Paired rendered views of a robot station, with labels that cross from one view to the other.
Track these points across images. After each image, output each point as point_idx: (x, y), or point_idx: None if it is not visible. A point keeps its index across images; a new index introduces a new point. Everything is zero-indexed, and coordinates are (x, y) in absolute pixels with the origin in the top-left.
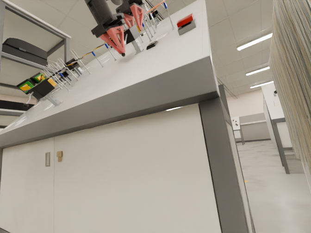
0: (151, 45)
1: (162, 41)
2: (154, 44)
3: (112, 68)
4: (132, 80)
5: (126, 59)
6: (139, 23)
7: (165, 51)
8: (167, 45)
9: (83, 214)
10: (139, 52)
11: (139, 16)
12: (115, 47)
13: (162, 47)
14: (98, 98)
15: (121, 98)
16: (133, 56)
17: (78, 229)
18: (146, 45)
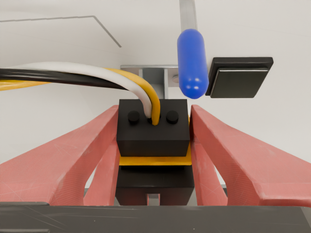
0: (238, 97)
1: (295, 71)
2: (256, 94)
3: (11, 113)
4: (219, 180)
5: (77, 95)
6: (210, 162)
7: (290, 147)
8: (306, 126)
9: None
10: (153, 87)
11: (224, 175)
12: (148, 203)
13: (286, 129)
14: None
15: None
16: (130, 97)
17: None
18: (156, 6)
